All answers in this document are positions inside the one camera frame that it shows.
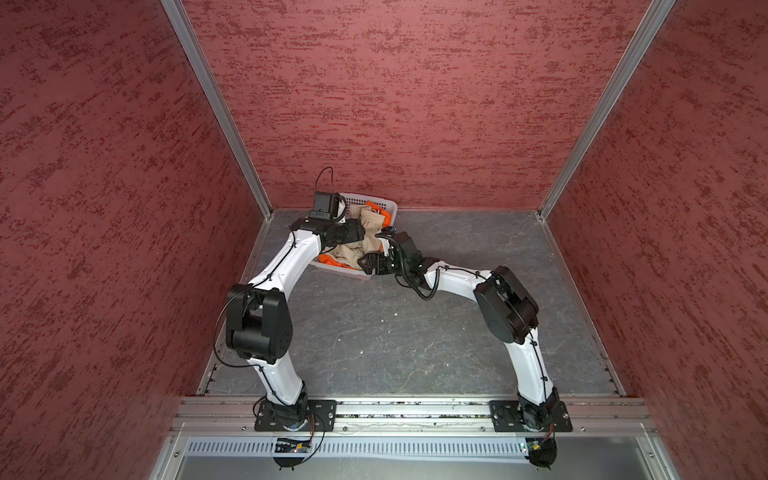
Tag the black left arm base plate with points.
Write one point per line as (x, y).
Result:
(306, 416)

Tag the white plastic laundry basket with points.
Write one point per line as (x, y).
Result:
(358, 199)

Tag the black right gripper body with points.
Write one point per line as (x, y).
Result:
(388, 264)

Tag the small circuit board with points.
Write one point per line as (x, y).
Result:
(293, 446)
(540, 446)

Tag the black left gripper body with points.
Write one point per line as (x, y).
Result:
(345, 232)

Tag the left small circuit board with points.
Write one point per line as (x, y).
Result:
(293, 446)

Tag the aluminium corner post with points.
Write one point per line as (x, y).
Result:
(646, 31)
(184, 32)

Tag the aluminium front rail frame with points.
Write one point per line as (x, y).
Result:
(577, 416)

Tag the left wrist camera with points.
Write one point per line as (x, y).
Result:
(327, 207)

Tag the beige drawstring shorts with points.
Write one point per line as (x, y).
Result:
(372, 221)

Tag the aluminium left corner post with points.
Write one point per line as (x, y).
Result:
(184, 32)

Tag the aluminium right corner post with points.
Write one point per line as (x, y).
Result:
(646, 31)

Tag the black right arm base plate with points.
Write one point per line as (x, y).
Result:
(512, 417)

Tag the right small circuit board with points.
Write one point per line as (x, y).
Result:
(540, 446)

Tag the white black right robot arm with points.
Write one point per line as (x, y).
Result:
(507, 308)

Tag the orange shorts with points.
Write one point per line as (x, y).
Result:
(323, 258)

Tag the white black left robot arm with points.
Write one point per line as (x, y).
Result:
(257, 321)

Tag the white slotted cable duct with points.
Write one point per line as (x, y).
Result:
(484, 449)

